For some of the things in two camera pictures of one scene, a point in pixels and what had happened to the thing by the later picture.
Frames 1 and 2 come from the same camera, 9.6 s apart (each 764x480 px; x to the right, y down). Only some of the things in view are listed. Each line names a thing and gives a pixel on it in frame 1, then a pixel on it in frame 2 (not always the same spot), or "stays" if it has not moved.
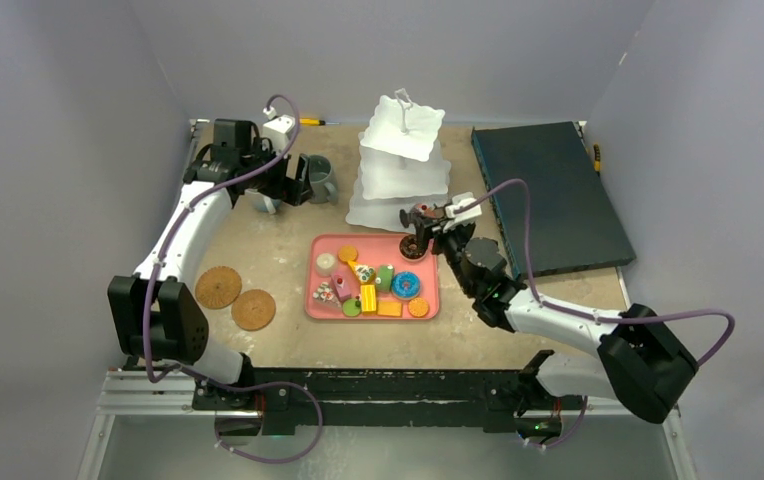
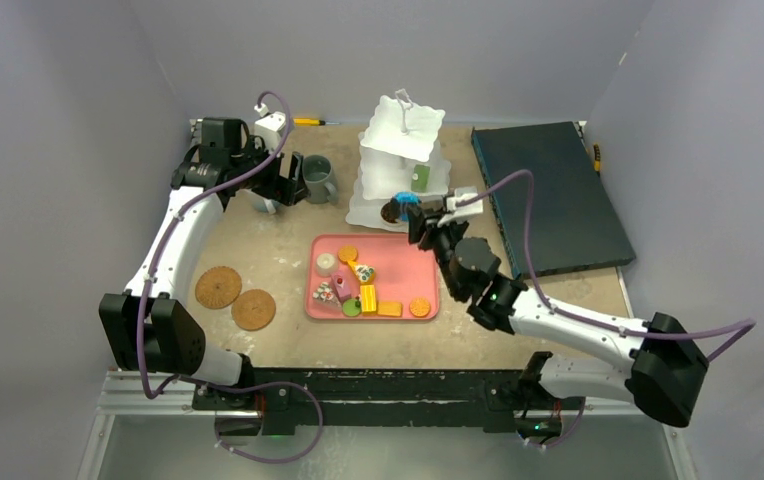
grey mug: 322,186 stays
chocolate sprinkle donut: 409,248 → 390,211
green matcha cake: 385,277 → 420,178
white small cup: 263,203 stays
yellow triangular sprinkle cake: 364,273 stays
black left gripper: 286,188 stays
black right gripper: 430,225 stays
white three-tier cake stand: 395,172 stays
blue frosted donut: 405,285 → 406,198
